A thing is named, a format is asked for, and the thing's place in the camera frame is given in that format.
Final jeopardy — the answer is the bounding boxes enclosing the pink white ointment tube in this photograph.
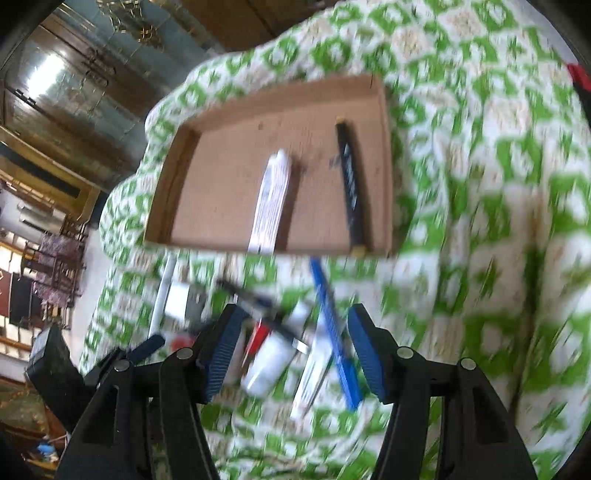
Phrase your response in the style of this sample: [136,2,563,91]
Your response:
[247,149,293,254]

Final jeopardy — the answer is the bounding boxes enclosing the dark wooden chairs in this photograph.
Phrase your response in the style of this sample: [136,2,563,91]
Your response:
[18,218,88,330]

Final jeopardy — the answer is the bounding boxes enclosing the wooden glass cabinet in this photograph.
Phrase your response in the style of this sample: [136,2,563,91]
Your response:
[1,1,324,191]

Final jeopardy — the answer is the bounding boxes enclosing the black gel pen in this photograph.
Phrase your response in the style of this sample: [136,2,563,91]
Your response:
[216,278,310,355]

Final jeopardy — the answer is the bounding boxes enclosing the white dropper bottle red label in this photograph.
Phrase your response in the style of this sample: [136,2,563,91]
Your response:
[240,299,313,399]

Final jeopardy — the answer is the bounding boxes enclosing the shallow cardboard tray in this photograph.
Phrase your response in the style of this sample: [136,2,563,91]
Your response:
[144,74,394,256]

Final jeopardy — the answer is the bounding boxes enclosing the small white cream tube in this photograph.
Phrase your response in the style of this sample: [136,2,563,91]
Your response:
[290,312,332,420]

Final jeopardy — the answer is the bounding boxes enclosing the red clear lighter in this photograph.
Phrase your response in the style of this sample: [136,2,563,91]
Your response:
[242,321,270,371]

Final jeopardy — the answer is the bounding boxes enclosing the green white patterned quilt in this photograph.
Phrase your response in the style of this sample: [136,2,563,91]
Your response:
[79,1,590,479]

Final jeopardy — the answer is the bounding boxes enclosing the blue marker pen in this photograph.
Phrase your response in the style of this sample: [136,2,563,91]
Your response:
[310,257,362,411]

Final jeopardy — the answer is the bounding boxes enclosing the white charger plug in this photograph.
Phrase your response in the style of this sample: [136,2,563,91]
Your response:
[164,281,206,322]

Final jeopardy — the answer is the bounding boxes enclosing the white marker pen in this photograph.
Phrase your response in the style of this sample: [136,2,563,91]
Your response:
[148,252,176,337]

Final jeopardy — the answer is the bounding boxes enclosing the red black cloth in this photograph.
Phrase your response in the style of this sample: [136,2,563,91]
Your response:
[567,63,591,92]

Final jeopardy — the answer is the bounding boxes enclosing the black marker yellow cap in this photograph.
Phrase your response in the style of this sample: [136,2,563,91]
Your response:
[335,118,368,257]

